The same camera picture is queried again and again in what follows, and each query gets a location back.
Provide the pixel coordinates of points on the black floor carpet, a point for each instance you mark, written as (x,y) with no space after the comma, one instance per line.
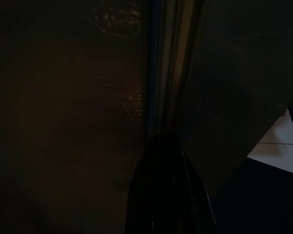
(258,207)

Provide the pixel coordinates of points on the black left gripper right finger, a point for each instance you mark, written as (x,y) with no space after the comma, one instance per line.
(190,207)

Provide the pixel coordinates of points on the silver fridge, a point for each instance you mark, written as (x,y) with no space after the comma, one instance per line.
(63,97)

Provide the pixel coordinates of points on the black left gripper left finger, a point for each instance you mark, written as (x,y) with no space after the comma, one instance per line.
(151,195)

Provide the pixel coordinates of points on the silver fridge main door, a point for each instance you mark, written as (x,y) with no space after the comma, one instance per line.
(234,73)

